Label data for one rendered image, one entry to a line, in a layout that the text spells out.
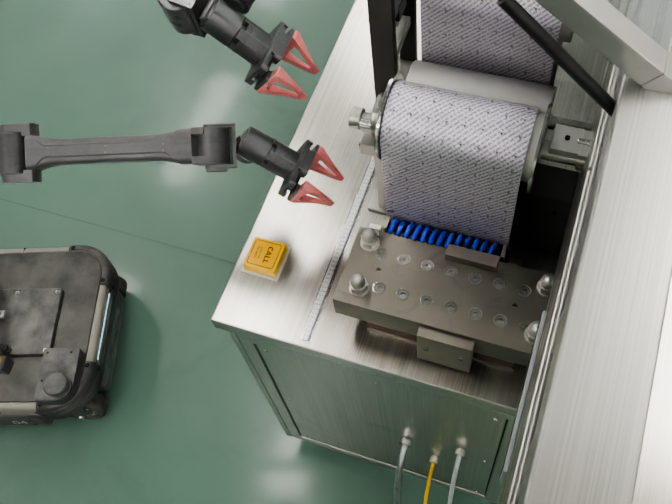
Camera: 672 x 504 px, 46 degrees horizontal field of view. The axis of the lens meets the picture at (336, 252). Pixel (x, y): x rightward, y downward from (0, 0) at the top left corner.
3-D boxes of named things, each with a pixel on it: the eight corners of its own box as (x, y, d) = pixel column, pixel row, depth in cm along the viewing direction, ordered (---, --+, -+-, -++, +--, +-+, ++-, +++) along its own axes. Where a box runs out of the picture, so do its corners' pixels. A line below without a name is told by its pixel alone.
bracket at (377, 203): (373, 191, 169) (362, 98, 142) (401, 198, 167) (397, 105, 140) (365, 210, 166) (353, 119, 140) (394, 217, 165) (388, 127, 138)
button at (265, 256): (257, 241, 165) (255, 235, 163) (288, 249, 164) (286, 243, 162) (244, 269, 162) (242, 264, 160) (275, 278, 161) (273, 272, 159)
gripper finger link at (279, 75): (291, 116, 134) (245, 84, 130) (305, 84, 137) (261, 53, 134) (311, 100, 128) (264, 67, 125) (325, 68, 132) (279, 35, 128)
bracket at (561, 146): (554, 129, 126) (556, 121, 124) (591, 136, 125) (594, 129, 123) (548, 153, 124) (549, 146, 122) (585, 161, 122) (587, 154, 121)
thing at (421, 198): (387, 217, 152) (382, 161, 136) (508, 247, 146) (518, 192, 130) (386, 219, 152) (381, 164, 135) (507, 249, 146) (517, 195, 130)
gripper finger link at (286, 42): (297, 101, 135) (252, 70, 132) (311, 71, 139) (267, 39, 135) (317, 86, 130) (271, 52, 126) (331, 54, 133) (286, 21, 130)
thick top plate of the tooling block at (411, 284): (362, 241, 155) (359, 225, 149) (567, 293, 145) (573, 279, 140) (335, 312, 148) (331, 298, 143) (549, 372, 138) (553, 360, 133)
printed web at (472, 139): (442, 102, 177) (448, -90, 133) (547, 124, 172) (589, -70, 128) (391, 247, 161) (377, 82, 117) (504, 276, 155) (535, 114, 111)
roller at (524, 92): (419, 89, 153) (418, 45, 143) (550, 115, 147) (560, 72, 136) (401, 137, 148) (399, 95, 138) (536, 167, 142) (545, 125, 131)
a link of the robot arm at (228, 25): (190, 28, 127) (201, 18, 122) (210, -5, 129) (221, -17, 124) (226, 53, 130) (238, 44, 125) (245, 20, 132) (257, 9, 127)
